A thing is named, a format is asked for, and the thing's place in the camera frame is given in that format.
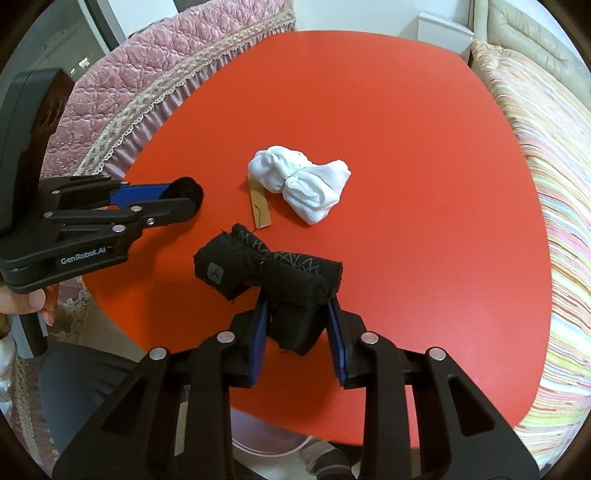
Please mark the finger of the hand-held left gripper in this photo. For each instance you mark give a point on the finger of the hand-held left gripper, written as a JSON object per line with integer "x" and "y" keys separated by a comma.
{"x": 171, "y": 210}
{"x": 138, "y": 194}

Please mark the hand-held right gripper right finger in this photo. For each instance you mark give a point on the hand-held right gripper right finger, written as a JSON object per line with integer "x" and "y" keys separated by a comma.
{"x": 337, "y": 341}

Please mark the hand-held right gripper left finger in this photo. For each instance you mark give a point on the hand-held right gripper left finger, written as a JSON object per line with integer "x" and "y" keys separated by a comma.
{"x": 258, "y": 341}

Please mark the black sock pair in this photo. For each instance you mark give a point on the black sock pair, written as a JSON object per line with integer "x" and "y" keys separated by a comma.
{"x": 286, "y": 281}

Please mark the person's left hand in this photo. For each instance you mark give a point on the person's left hand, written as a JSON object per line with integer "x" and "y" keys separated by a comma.
{"x": 27, "y": 302}

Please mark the brown cardboard tag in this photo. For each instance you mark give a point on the brown cardboard tag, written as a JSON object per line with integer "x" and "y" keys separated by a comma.
{"x": 259, "y": 205}

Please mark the dark framed window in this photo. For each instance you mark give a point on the dark framed window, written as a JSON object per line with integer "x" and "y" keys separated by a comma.
{"x": 69, "y": 37}

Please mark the red table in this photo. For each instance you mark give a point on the red table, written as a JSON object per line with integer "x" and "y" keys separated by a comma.
{"x": 392, "y": 230}

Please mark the white sock bundle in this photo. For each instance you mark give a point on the white sock bundle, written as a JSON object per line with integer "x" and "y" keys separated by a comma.
{"x": 304, "y": 184}

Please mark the person's leg in grey trousers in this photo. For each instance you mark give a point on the person's leg in grey trousers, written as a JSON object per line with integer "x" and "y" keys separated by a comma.
{"x": 83, "y": 387}

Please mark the bed with striped sheet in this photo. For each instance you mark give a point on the bed with striped sheet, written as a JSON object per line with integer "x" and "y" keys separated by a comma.
{"x": 554, "y": 184}

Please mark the white nightstand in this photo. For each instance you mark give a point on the white nightstand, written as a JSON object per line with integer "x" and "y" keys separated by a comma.
{"x": 443, "y": 32}

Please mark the beige padded headboard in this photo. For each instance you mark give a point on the beige padded headboard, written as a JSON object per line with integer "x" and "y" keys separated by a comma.
{"x": 531, "y": 32}

